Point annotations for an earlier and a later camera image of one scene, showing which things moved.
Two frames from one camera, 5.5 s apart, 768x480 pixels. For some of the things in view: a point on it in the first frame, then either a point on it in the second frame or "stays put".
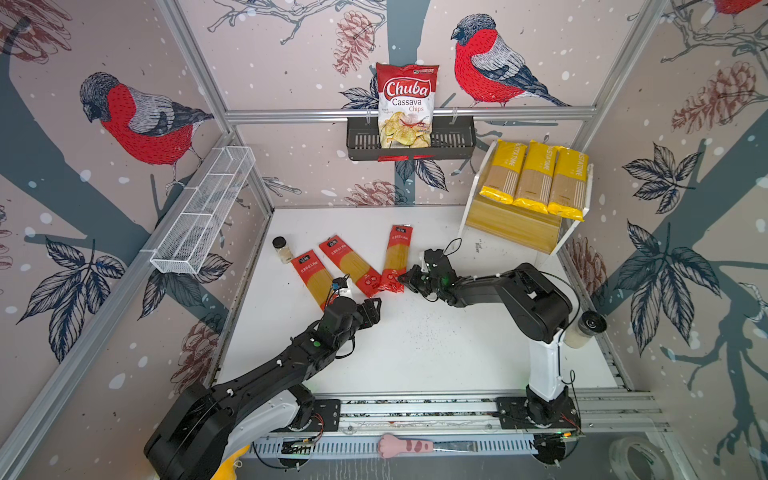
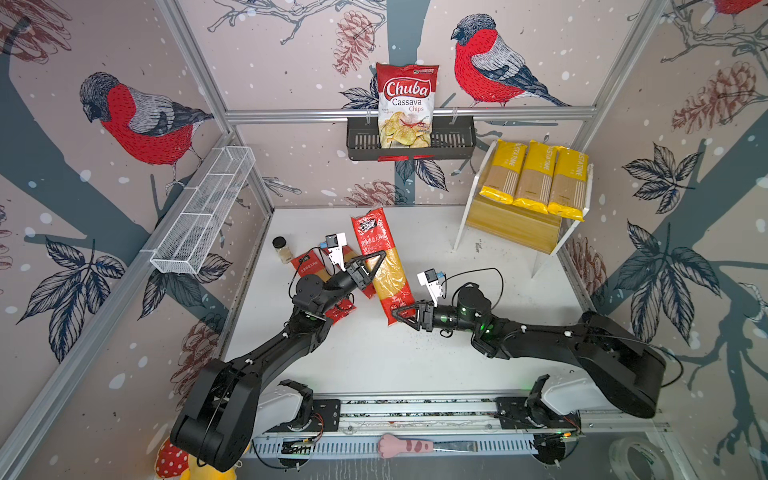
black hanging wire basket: (452, 138) stays put
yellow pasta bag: (502, 177) stays put
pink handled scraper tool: (391, 445) stays put
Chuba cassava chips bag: (406, 104) stays put
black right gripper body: (434, 287) to (444, 319)
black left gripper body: (367, 321) to (355, 277)
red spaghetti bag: (316, 276) stays put
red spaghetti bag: (396, 259) to (390, 281)
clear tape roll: (618, 458) stays put
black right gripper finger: (413, 279) to (395, 310)
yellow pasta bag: (568, 182) stays put
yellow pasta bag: (536, 176) stays put
